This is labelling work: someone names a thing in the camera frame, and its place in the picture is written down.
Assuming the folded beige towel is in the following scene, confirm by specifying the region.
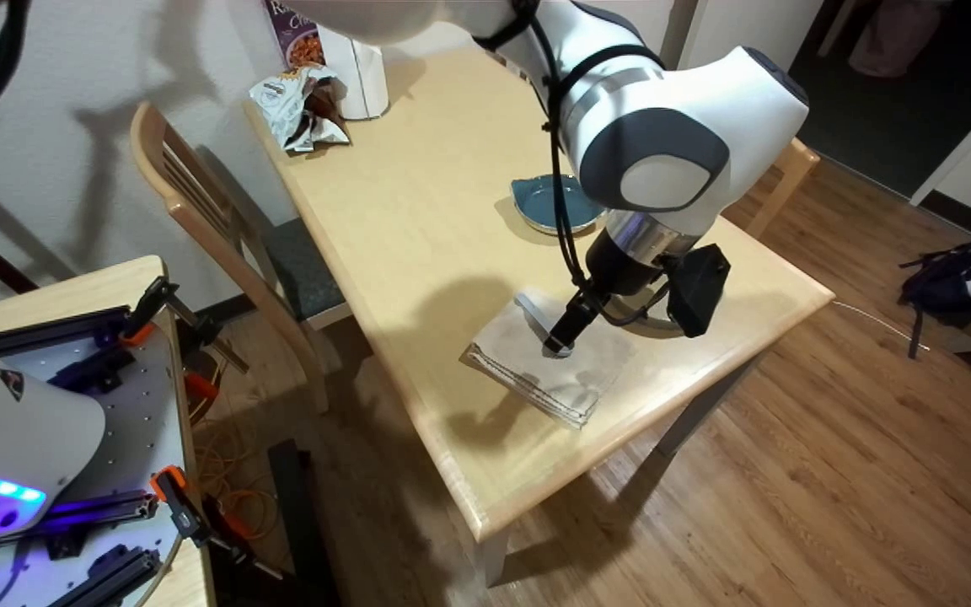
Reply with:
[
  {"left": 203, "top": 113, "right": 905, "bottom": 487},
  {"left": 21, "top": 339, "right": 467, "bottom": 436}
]
[{"left": 457, "top": 284, "right": 641, "bottom": 431}]

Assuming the crumpled snack bag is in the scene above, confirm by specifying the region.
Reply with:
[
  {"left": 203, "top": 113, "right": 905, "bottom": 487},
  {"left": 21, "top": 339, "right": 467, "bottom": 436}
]
[{"left": 245, "top": 64, "right": 355, "bottom": 158}]

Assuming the orange and black clamp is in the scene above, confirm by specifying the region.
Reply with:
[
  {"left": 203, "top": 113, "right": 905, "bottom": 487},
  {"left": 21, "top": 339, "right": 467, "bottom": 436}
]
[
  {"left": 145, "top": 461, "right": 286, "bottom": 583},
  {"left": 50, "top": 275, "right": 179, "bottom": 397}
]

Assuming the blue dish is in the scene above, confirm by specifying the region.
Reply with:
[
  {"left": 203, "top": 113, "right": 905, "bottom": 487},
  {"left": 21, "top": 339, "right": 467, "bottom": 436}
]
[{"left": 510, "top": 172, "right": 612, "bottom": 242}]

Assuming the black bar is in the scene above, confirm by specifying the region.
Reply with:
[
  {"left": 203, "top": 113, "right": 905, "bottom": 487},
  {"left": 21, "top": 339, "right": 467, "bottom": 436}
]
[{"left": 264, "top": 441, "right": 344, "bottom": 607}]

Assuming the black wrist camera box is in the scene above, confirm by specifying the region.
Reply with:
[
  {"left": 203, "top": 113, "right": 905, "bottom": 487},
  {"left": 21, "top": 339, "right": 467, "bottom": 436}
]
[{"left": 663, "top": 242, "right": 735, "bottom": 340}]

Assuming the dark blue backpack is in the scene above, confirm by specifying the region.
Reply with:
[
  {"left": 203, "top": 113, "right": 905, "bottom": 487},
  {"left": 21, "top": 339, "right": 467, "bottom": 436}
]
[{"left": 896, "top": 216, "right": 971, "bottom": 364}]

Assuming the pink fabric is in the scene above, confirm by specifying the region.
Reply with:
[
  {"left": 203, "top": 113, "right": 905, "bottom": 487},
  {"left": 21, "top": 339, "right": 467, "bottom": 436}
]
[{"left": 841, "top": 0, "right": 952, "bottom": 81}]

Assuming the tool cart with mounting board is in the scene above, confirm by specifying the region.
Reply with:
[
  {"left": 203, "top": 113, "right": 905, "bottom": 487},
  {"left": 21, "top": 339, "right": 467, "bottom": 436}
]
[{"left": 0, "top": 254, "right": 218, "bottom": 607}]

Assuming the wooden chair with grey cushion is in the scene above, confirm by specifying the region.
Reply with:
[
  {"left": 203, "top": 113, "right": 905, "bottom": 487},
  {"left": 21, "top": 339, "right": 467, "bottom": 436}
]
[{"left": 128, "top": 97, "right": 355, "bottom": 415}]

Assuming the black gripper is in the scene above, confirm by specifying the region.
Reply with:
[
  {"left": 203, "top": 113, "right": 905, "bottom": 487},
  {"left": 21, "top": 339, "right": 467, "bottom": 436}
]
[{"left": 542, "top": 228, "right": 680, "bottom": 357}]

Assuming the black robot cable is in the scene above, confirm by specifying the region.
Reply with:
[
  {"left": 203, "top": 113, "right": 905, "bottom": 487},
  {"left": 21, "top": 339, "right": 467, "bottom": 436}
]
[{"left": 472, "top": 0, "right": 668, "bottom": 297}]

